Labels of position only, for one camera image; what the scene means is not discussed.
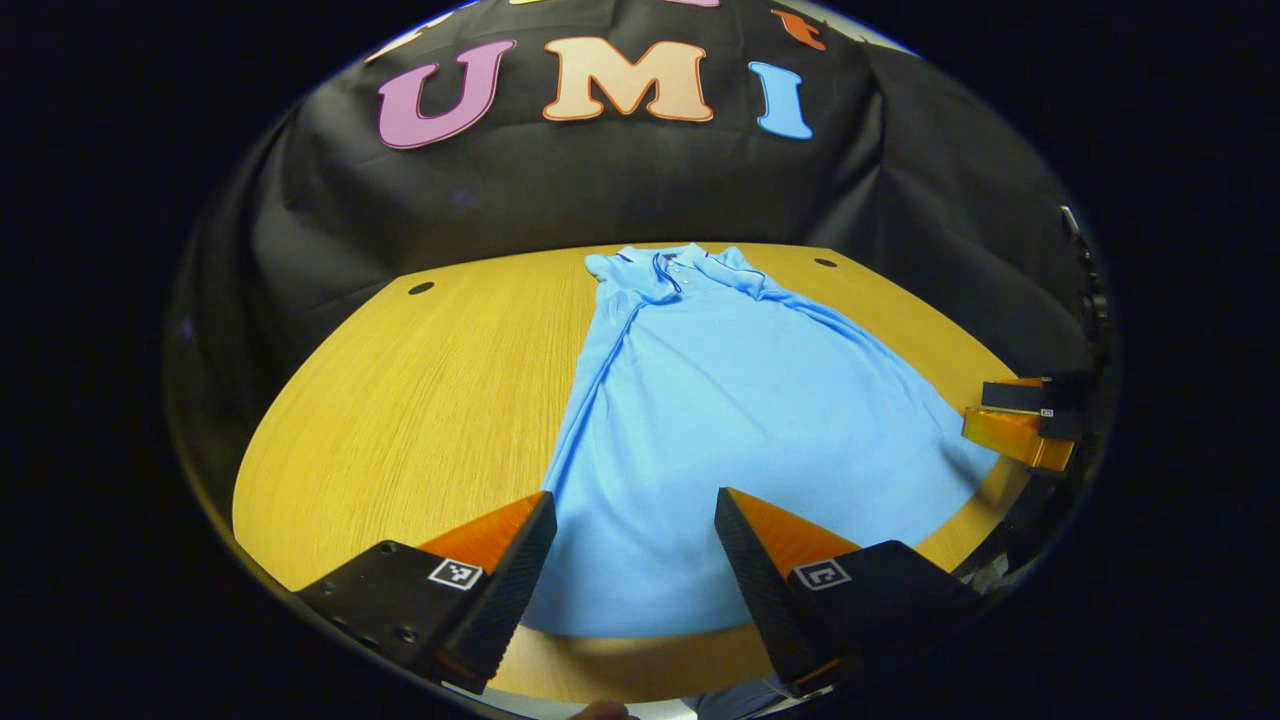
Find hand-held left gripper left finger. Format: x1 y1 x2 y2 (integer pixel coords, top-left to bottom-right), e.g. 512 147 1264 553
295 490 558 694

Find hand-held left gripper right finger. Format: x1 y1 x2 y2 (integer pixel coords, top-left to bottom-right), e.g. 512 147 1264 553
714 487 986 698

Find light blue T-shirt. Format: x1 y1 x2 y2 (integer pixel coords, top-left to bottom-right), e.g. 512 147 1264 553
522 243 1001 639

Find person's blue trousers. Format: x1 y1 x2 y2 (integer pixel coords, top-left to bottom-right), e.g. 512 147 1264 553
690 680 793 720

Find black backdrop cloth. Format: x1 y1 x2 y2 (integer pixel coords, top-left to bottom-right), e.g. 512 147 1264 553
165 0 1103 501

